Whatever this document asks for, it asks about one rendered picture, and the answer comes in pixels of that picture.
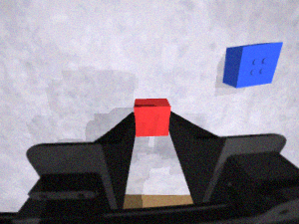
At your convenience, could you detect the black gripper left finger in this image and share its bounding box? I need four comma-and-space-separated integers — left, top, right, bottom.
26, 112, 136, 209

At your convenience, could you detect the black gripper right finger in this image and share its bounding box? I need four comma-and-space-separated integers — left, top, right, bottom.
168, 112, 286, 204

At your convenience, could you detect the red block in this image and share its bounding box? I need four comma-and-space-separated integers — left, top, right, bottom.
134, 99, 170, 136

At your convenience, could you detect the blue block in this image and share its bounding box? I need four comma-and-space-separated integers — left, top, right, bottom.
223, 42, 283, 88

